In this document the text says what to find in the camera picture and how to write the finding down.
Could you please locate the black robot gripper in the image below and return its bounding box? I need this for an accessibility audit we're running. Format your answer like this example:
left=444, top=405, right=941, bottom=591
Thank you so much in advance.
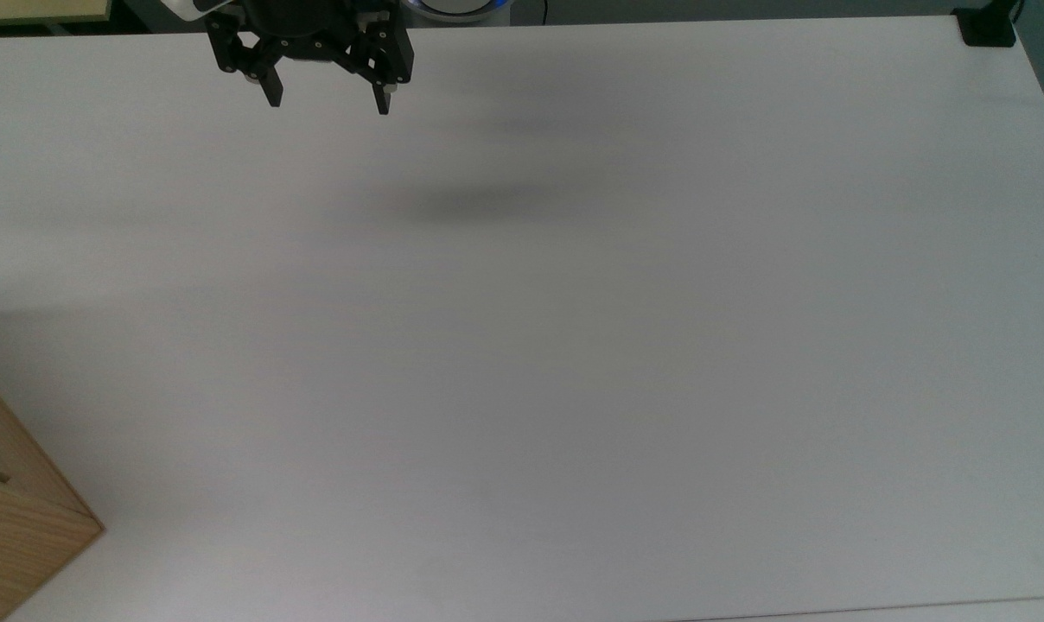
left=207, top=0, right=416, bottom=117

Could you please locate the light wooden drawer cabinet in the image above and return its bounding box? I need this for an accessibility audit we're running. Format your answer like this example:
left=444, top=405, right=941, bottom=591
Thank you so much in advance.
left=0, top=358, right=105, bottom=622

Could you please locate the yellow-green board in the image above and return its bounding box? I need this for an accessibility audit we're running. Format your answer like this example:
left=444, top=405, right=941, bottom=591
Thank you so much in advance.
left=0, top=0, right=115, bottom=27

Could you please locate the white robot base blue ring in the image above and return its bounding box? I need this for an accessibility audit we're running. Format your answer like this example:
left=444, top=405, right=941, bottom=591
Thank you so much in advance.
left=399, top=0, right=512, bottom=25

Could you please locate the black table clamp mount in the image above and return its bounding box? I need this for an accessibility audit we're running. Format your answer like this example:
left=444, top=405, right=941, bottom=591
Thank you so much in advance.
left=952, top=0, right=1026, bottom=48

